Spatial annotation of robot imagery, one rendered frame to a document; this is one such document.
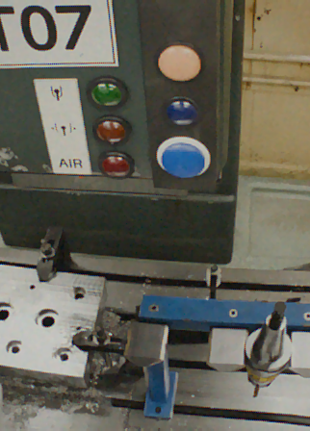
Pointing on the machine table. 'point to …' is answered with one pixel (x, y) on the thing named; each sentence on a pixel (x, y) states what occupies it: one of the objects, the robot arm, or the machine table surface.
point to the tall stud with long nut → (214, 279)
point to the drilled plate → (34, 362)
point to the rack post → (161, 390)
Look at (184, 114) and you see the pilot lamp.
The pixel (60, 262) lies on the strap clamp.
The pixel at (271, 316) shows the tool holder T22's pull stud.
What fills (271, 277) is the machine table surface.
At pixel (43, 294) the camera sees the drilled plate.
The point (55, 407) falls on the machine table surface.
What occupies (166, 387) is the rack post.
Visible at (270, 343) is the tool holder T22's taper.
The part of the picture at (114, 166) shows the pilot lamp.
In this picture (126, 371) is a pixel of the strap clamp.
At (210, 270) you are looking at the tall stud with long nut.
